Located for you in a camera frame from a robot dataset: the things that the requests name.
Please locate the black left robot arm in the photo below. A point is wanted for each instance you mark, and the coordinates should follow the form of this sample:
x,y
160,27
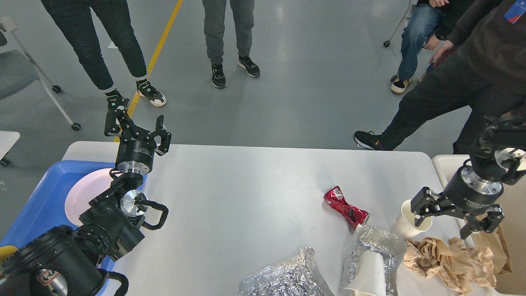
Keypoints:
x,y
65,261

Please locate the red foil wrapper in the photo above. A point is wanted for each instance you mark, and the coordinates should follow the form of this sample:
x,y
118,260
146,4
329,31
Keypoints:
x,y
353,215

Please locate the crumpled brown paper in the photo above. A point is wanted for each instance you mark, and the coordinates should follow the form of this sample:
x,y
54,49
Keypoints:
x,y
457,266

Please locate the brown paper bag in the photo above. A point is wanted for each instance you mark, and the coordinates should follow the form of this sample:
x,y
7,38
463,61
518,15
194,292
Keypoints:
x,y
497,243

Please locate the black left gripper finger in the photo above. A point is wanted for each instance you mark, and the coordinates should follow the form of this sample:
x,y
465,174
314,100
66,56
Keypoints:
x,y
118,123
165,137

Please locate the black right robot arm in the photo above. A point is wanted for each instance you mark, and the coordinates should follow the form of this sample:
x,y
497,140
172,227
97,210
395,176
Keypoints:
x,y
497,159

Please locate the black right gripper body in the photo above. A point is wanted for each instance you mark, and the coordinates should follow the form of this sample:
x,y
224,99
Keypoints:
x,y
470,192

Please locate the white side table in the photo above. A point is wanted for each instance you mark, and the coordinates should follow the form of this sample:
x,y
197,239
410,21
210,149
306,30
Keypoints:
x,y
7,140

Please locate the walking person dark clothes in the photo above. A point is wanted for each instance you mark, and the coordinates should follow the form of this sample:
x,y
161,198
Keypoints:
x,y
481,65

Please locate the grey office chair left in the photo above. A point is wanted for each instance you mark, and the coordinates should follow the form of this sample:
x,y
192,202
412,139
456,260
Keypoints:
x,y
18,70

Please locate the teal mug yellow inside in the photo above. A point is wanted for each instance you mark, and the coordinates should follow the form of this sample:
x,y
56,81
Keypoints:
x,y
6,251

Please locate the white paper cup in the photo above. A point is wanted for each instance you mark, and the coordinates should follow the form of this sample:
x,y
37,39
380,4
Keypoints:
x,y
404,226

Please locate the crumpled aluminium foil bag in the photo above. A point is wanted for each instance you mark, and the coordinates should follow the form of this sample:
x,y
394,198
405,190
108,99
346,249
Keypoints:
x,y
296,276

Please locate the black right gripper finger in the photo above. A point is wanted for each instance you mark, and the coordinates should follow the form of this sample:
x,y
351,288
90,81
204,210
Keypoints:
x,y
426,203
494,216

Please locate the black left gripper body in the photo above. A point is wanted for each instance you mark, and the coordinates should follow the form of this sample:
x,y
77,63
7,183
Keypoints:
x,y
136,152

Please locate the foil bag with paper cup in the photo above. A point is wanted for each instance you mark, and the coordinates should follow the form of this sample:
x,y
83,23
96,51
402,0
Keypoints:
x,y
371,262

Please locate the pink plate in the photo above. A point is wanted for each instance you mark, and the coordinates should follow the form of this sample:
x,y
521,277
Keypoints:
x,y
82,192

